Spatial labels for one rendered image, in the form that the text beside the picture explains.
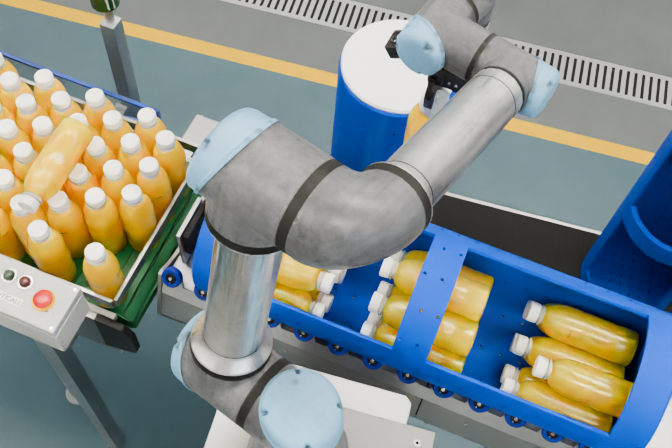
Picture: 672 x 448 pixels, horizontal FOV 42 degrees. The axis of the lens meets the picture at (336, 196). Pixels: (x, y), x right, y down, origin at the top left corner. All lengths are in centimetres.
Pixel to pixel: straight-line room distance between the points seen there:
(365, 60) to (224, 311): 106
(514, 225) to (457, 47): 176
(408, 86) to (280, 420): 102
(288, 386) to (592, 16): 278
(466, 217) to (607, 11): 128
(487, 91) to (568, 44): 253
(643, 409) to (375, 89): 91
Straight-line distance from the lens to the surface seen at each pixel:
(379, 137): 206
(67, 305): 170
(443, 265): 157
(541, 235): 292
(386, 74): 204
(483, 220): 289
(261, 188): 91
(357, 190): 90
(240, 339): 117
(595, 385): 165
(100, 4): 199
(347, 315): 180
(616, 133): 342
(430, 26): 120
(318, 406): 123
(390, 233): 91
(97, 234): 188
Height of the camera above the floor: 262
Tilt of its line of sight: 60 degrees down
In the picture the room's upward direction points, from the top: 6 degrees clockwise
